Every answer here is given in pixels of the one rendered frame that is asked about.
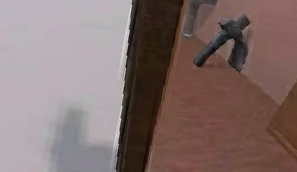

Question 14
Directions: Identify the grey pedestal sink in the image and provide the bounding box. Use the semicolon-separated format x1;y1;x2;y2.
180;0;219;42

